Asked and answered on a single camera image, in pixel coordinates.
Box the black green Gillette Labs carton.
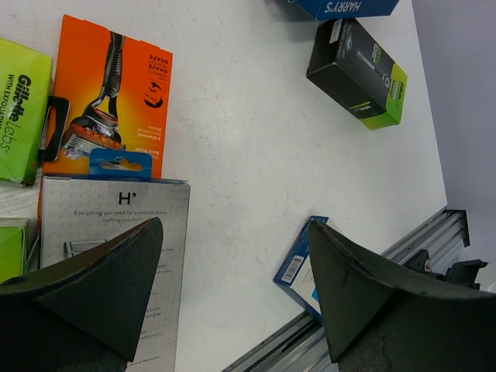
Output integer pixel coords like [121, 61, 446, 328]
[0, 218, 29, 282]

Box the aluminium rail base frame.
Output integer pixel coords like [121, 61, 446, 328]
[222, 208, 496, 372]

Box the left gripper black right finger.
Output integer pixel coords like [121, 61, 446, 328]
[308, 222, 495, 371]

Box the Harry's blade cartridge pack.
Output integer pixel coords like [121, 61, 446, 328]
[273, 215, 337, 324]

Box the grey Harry's box blue razor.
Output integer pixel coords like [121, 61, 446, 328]
[39, 150, 190, 371]

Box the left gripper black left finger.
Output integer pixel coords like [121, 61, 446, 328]
[1, 218, 164, 371]

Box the small orange Gillette razor box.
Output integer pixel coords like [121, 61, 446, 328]
[37, 14, 174, 218]

